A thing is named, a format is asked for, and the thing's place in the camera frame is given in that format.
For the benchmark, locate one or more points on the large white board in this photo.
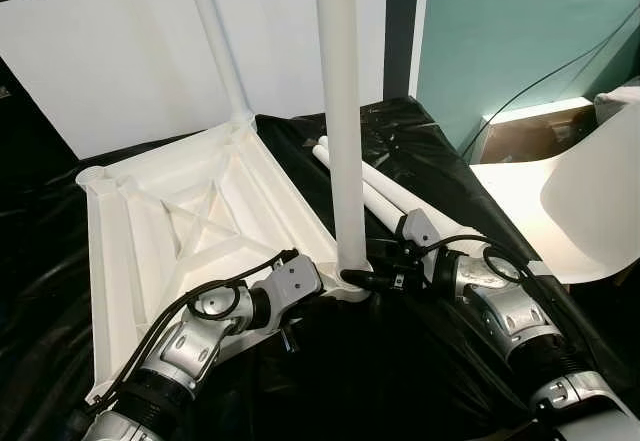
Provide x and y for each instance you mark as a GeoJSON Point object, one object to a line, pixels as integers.
{"type": "Point", "coordinates": [100, 61]}

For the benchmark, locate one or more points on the white tapered plastic table leg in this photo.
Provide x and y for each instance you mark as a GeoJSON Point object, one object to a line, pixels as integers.
{"type": "Point", "coordinates": [218, 51]}
{"type": "Point", "coordinates": [342, 111]}
{"type": "Point", "coordinates": [410, 201]}
{"type": "Point", "coordinates": [378, 201]}

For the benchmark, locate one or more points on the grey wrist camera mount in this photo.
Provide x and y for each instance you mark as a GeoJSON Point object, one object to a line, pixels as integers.
{"type": "Point", "coordinates": [420, 229]}
{"type": "Point", "coordinates": [292, 281]}

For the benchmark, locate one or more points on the black plastic sheet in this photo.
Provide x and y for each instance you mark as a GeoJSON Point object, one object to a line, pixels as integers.
{"type": "Point", "coordinates": [420, 361]}

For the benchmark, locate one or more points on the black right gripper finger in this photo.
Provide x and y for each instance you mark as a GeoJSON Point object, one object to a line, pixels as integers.
{"type": "Point", "coordinates": [362, 279]}

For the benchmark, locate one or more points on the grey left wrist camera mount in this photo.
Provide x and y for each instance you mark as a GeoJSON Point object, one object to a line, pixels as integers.
{"type": "Point", "coordinates": [292, 281]}

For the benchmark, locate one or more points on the brown cardboard box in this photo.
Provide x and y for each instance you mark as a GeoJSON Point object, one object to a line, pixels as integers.
{"type": "Point", "coordinates": [525, 136]}

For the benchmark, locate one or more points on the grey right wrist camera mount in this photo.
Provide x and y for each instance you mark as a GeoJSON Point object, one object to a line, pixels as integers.
{"type": "Point", "coordinates": [420, 229]}

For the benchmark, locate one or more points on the white plastic shell chair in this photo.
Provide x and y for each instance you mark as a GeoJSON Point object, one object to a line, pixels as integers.
{"type": "Point", "coordinates": [590, 211]}

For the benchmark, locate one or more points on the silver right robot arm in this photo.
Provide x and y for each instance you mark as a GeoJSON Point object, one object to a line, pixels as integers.
{"type": "Point", "coordinates": [520, 321]}

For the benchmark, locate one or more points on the white plastic table top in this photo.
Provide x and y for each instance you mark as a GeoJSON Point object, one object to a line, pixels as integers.
{"type": "Point", "coordinates": [150, 231]}

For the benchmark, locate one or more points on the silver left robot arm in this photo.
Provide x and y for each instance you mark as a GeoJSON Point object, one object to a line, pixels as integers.
{"type": "Point", "coordinates": [190, 351]}

